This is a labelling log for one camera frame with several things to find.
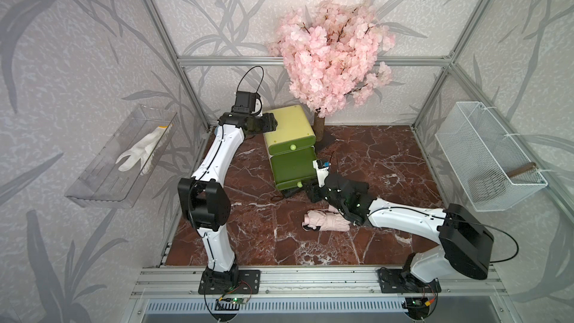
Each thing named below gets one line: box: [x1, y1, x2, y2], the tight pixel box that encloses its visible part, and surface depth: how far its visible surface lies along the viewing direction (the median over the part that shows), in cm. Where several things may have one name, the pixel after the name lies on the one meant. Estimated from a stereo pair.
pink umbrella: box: [301, 204, 352, 232], surface depth 84 cm
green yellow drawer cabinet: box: [263, 104, 317, 190], surface depth 92 cm
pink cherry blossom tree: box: [268, 0, 396, 140], surface depth 75 cm
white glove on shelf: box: [115, 124, 174, 176], surface depth 68 cm
